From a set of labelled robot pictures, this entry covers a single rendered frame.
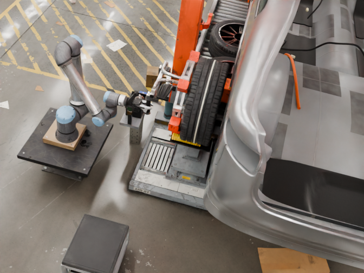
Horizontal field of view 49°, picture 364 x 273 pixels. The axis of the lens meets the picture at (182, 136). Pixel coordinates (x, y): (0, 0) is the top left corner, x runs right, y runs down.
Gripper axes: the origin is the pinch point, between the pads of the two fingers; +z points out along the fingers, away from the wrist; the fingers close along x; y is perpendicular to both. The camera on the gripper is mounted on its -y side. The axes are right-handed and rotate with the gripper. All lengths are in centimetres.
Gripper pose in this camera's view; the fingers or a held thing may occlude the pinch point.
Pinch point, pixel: (150, 105)
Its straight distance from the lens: 305.2
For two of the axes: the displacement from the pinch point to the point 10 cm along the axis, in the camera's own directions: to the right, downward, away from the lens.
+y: -1.3, 6.7, 7.3
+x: -2.3, 7.0, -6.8
